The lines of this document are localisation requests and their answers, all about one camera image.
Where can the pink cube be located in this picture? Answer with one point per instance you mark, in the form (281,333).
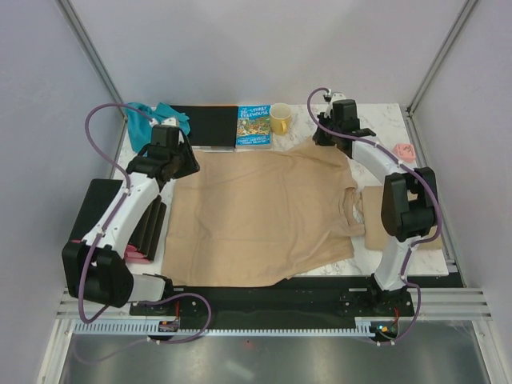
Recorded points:
(405,152)

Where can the aluminium frame rail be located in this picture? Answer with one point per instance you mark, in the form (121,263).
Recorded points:
(453,34)
(76,25)

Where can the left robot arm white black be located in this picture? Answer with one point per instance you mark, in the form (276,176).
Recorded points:
(102,276)

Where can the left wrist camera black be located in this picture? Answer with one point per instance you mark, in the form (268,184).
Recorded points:
(166,136)

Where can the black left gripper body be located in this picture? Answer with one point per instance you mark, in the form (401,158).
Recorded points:
(185,162)

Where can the folded tan t shirt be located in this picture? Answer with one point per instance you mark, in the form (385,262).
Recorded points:
(368,204)

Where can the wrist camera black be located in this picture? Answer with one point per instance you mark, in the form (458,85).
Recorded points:
(344,110)
(166,136)

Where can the aluminium frame rail right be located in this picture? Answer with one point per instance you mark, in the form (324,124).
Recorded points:
(453,34)

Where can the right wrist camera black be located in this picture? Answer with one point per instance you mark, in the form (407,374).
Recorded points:
(344,110)

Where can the teal t shirt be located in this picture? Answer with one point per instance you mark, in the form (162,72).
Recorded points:
(138,127)

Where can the aluminium frame rail left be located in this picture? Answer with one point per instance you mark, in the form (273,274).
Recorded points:
(76,25)

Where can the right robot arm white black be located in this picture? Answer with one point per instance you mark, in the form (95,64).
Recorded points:
(410,212)

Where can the black drawer organiser with pink fronts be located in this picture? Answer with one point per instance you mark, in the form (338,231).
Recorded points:
(138,211)

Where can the blue treehouse book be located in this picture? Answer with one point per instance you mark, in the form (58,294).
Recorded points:
(253,127)

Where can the yellow mug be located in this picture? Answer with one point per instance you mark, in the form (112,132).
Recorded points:
(280,118)

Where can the black base rail with cable tray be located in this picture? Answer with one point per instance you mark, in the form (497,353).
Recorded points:
(327,306)

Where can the beige t shirt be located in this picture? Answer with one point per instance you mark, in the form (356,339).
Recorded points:
(254,218)

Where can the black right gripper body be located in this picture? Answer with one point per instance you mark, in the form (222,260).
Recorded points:
(325,138)

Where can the black orange-edged notebook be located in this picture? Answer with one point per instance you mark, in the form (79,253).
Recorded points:
(212,128)

